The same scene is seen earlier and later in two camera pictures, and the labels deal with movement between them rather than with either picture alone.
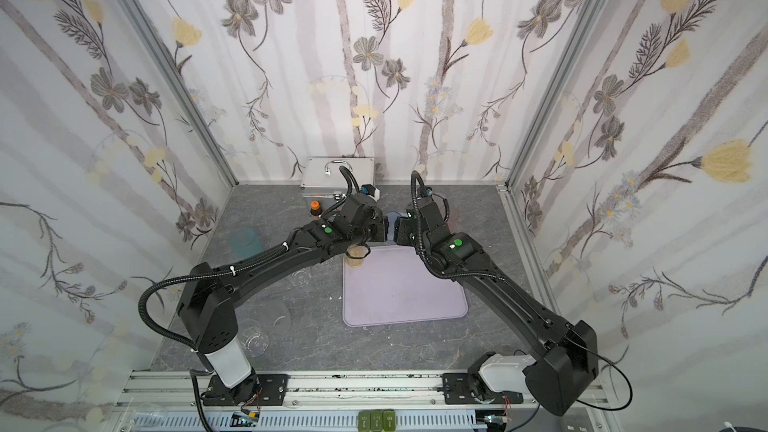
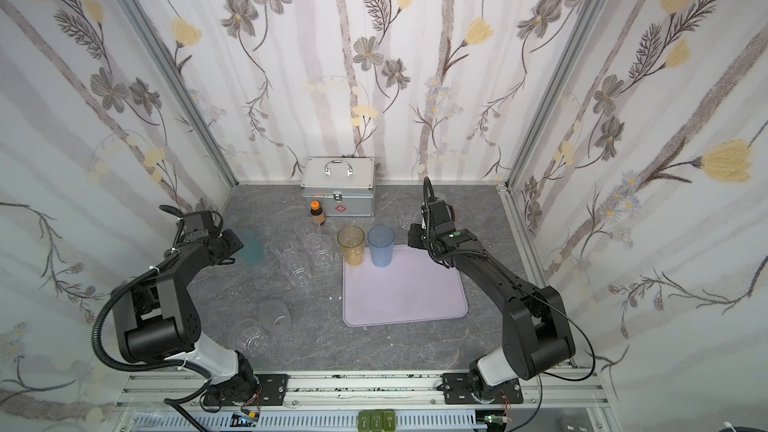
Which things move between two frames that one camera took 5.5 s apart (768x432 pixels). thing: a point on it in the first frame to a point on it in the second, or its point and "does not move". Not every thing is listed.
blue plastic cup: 391,218 to 381,239
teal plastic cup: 246,242 does not move
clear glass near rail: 274,315 does not move
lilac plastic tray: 395,284 does not move
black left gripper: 378,228 to 227,244
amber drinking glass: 355,255 does not move
